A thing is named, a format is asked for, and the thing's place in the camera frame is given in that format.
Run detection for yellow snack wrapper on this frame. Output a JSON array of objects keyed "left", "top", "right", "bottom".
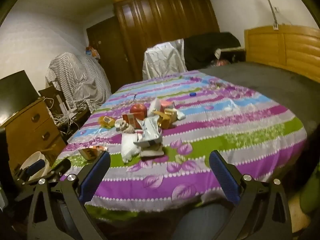
[{"left": 98, "top": 116, "right": 116, "bottom": 128}]

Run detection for orange packet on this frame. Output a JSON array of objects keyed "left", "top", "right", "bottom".
[{"left": 86, "top": 46, "right": 101, "bottom": 60}]

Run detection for white plastic bag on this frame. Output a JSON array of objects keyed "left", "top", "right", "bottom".
[{"left": 121, "top": 132, "right": 142, "bottom": 162}]

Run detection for white plastic basin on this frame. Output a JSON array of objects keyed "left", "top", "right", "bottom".
[{"left": 19, "top": 151, "right": 52, "bottom": 182}]

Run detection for brown cardboard piece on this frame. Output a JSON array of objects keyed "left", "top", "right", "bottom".
[{"left": 139, "top": 144, "right": 164, "bottom": 158}]

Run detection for red and white bag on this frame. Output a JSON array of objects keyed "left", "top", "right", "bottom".
[{"left": 209, "top": 49, "right": 232, "bottom": 67}]

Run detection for green cloth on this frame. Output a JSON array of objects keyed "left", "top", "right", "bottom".
[{"left": 299, "top": 162, "right": 320, "bottom": 216}]

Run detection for dark wooden door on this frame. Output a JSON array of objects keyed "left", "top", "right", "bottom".
[{"left": 86, "top": 16, "right": 125, "bottom": 93}]

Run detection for tangle of white cables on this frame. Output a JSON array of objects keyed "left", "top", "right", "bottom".
[{"left": 46, "top": 97, "right": 91, "bottom": 131}]

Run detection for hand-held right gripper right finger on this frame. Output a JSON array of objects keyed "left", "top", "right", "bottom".
[{"left": 209, "top": 150, "right": 293, "bottom": 240}]

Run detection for wooden dresser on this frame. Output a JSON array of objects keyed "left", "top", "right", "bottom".
[{"left": 5, "top": 97, "right": 67, "bottom": 171}]

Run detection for yellow box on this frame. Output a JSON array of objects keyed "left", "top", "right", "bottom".
[{"left": 152, "top": 110, "right": 177, "bottom": 128}]

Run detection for black television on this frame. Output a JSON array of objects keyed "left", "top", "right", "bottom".
[{"left": 0, "top": 70, "right": 38, "bottom": 127}]

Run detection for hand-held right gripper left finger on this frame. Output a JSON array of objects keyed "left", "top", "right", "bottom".
[{"left": 27, "top": 151, "right": 111, "bottom": 240}]

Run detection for white paper sheet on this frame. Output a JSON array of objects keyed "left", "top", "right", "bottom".
[{"left": 147, "top": 98, "right": 163, "bottom": 117}]

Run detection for white cloth covered chair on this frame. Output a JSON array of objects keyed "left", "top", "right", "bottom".
[{"left": 142, "top": 39, "right": 188, "bottom": 81}]

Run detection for orange carton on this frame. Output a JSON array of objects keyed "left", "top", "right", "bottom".
[{"left": 122, "top": 114, "right": 141, "bottom": 131}]

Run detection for metal wall pipe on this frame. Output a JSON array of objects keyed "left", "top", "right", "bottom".
[{"left": 257, "top": 0, "right": 280, "bottom": 31}]

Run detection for black cloth covered sofa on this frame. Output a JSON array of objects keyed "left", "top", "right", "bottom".
[{"left": 183, "top": 32, "right": 247, "bottom": 71}]

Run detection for wooden headboard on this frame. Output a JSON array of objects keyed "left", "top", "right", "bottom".
[{"left": 244, "top": 25, "right": 320, "bottom": 80}]

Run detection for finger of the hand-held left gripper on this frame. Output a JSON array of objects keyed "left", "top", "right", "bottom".
[
  {"left": 25, "top": 159, "right": 46, "bottom": 178},
  {"left": 47, "top": 158, "right": 72, "bottom": 181}
]

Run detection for grey striped cloth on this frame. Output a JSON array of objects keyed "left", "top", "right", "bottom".
[{"left": 45, "top": 52, "right": 112, "bottom": 113}]

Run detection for striped floral blanket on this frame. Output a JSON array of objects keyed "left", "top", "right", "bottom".
[{"left": 54, "top": 70, "right": 308, "bottom": 208}]

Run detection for red round container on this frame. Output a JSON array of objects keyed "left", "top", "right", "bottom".
[{"left": 130, "top": 104, "right": 147, "bottom": 120}]

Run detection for crumpled white paper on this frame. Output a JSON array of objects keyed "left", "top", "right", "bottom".
[{"left": 115, "top": 119, "right": 136, "bottom": 134}]

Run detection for brown wooden wardrobe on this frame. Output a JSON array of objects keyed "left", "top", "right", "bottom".
[{"left": 114, "top": 0, "right": 220, "bottom": 85}]

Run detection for grey foil bag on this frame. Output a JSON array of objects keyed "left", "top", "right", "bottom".
[{"left": 136, "top": 117, "right": 163, "bottom": 147}]

